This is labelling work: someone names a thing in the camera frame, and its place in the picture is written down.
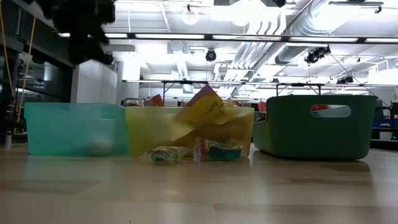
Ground blue background object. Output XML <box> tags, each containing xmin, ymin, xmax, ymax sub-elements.
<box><xmin>372</xmin><ymin>119</ymin><xmax>398</xmax><ymax>129</ymax></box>

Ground long ceiling light strip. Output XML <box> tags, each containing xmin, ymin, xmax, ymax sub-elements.
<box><xmin>57</xmin><ymin>32</ymin><xmax>398</xmax><ymax>44</ymax></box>

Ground round white ceiling lamp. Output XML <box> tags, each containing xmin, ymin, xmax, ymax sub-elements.
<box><xmin>182</xmin><ymin>9</ymin><xmax>200</xmax><ymax>26</ymax></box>

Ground orange background object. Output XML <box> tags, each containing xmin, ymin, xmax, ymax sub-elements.
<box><xmin>146</xmin><ymin>94</ymin><xmax>165</xmax><ymax>107</ymax></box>

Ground clear green candy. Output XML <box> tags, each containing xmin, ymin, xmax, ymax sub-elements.
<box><xmin>139</xmin><ymin>145</ymin><xmax>188</xmax><ymax>166</ymax></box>

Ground yellow translucent bin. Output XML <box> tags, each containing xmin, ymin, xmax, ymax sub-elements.
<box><xmin>126</xmin><ymin>106</ymin><xmax>256</xmax><ymax>159</ymax></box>

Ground black ceiling track fixture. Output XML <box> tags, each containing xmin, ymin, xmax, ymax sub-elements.
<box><xmin>328</xmin><ymin>1</ymin><xmax>384</xmax><ymax>14</ymax></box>

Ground red background object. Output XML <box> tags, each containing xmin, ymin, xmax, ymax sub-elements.
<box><xmin>257</xmin><ymin>101</ymin><xmax>267</xmax><ymax>121</ymax></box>

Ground dark green plastic bin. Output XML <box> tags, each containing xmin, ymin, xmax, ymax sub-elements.
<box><xmin>252</xmin><ymin>95</ymin><xmax>379</xmax><ymax>161</ymax></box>

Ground silver ventilation duct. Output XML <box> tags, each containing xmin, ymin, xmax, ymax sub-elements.
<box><xmin>275</xmin><ymin>0</ymin><xmax>346</xmax><ymax>65</ymax></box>

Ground yellow hanging cord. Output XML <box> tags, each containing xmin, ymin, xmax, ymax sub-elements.
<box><xmin>14</xmin><ymin>14</ymin><xmax>37</xmax><ymax>133</ymax></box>

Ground black metal table frame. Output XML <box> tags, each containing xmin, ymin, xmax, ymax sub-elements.
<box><xmin>161</xmin><ymin>80</ymin><xmax>210</xmax><ymax>107</ymax></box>
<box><xmin>275</xmin><ymin>83</ymin><xmax>322</xmax><ymax>96</ymax></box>

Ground silver soda can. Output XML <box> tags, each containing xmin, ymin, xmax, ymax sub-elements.
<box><xmin>121</xmin><ymin>97</ymin><xmax>146</xmax><ymax>108</ymax></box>

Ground light teal translucent bin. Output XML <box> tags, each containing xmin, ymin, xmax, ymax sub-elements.
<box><xmin>24</xmin><ymin>102</ymin><xmax>131</xmax><ymax>157</ymax></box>

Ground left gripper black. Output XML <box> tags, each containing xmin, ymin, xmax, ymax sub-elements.
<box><xmin>52</xmin><ymin>0</ymin><xmax>117</xmax><ymax>65</ymax></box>

